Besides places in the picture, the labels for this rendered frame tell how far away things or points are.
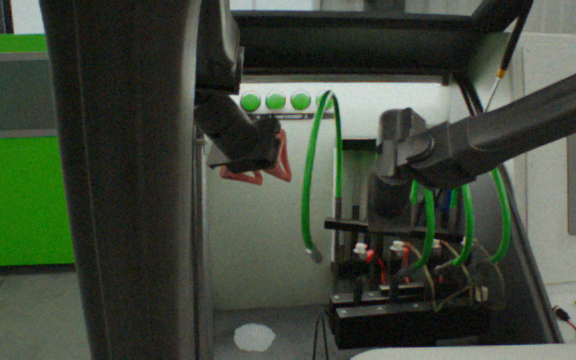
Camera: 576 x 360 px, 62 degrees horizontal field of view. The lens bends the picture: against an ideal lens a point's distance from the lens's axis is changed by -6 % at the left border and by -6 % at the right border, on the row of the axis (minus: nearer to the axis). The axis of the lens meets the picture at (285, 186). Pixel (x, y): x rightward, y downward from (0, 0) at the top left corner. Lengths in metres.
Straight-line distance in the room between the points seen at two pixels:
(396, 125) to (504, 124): 0.17
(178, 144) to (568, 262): 1.15
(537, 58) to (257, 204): 0.74
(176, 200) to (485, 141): 0.48
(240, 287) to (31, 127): 2.42
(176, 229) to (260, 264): 1.13
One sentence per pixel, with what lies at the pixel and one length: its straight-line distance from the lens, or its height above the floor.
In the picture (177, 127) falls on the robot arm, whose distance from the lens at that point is 0.18.
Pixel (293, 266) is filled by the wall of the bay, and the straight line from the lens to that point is 1.35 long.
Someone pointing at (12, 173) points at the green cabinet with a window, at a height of 0.74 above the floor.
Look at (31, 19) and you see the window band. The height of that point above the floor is 1.79.
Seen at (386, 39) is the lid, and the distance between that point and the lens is 1.18.
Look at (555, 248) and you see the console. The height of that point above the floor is 1.08.
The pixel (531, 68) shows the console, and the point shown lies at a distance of 1.22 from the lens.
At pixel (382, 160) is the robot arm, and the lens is 0.71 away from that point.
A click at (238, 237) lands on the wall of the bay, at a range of 1.30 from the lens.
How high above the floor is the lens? 1.51
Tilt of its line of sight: 16 degrees down
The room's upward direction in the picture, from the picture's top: straight up
